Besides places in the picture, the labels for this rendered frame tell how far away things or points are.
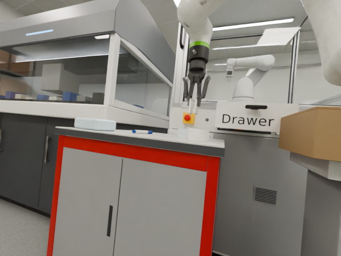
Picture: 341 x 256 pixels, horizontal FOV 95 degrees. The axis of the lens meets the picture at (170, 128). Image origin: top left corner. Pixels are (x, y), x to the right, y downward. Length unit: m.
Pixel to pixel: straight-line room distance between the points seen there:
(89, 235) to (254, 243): 0.89
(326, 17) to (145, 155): 0.75
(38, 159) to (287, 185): 1.73
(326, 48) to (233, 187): 0.77
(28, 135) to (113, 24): 1.13
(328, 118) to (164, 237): 0.49
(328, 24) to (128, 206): 0.89
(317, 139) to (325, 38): 0.47
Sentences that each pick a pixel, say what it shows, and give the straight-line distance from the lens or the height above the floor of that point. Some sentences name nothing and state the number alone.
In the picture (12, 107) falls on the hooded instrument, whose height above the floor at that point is 0.84.
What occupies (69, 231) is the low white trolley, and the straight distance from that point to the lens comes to 0.78.
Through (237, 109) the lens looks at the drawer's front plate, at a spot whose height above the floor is 0.90.
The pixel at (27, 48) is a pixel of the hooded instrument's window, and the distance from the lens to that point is 1.81.
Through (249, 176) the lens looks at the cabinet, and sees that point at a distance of 1.06.
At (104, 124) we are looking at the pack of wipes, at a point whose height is 0.79.
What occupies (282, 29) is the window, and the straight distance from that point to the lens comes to 1.25.
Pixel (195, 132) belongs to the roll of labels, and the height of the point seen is 0.79.
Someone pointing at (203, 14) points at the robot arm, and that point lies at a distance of 0.72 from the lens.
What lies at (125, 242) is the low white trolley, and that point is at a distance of 0.63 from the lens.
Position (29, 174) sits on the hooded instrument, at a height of 0.32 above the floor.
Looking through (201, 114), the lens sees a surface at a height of 0.91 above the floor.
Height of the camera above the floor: 0.79
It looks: 1 degrees up
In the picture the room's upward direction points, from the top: 5 degrees clockwise
